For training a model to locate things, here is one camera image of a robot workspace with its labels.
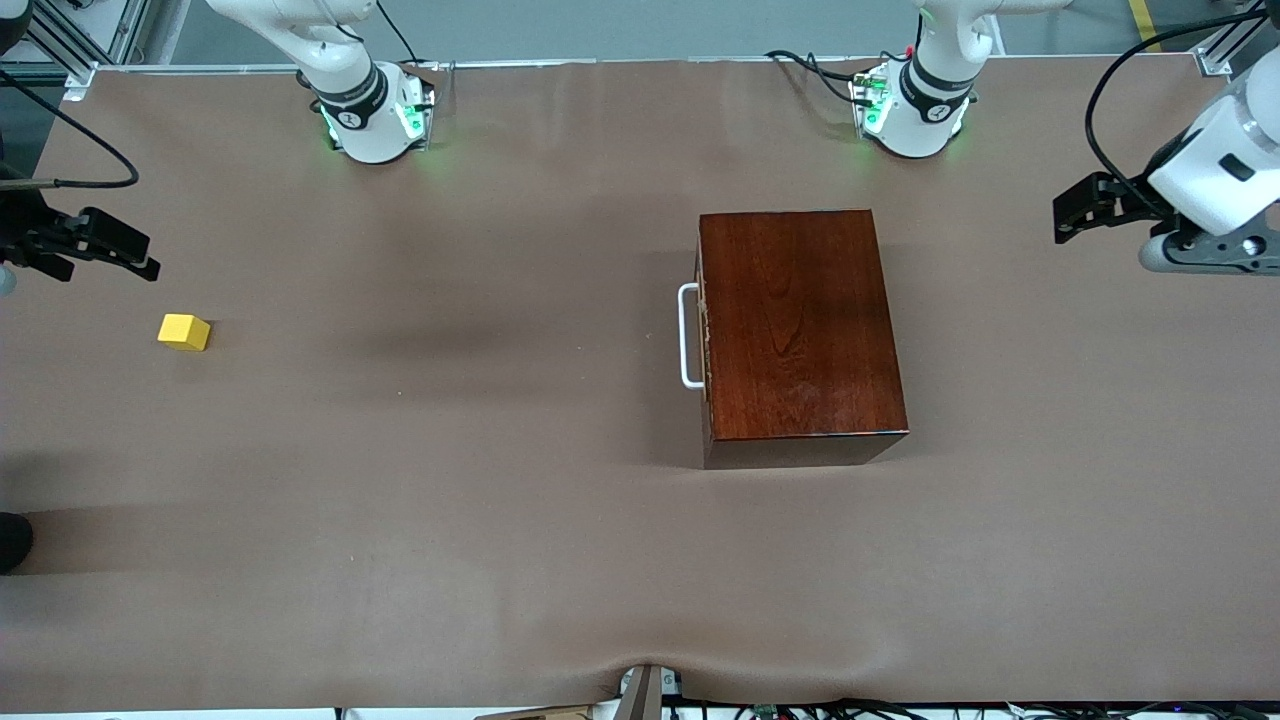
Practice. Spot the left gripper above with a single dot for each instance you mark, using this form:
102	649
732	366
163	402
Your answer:
1136	199

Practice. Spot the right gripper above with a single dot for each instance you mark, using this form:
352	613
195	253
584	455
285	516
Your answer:
22	238

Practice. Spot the yellow block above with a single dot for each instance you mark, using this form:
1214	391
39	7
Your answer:
183	332

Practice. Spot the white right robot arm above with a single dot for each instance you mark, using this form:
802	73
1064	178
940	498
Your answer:
365	120

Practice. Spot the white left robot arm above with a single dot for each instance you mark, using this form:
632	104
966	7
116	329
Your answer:
925	115

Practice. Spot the dark wooden drawer cabinet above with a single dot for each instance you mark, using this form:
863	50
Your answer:
800	320

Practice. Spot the black round object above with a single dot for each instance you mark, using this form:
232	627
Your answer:
12	542

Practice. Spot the brown table mat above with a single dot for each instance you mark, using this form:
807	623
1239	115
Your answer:
450	500

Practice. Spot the grey table clamp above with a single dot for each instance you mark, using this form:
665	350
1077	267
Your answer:
645	695

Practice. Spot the aluminium frame profile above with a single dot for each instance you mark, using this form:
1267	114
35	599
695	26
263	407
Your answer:
1215	58
75	60

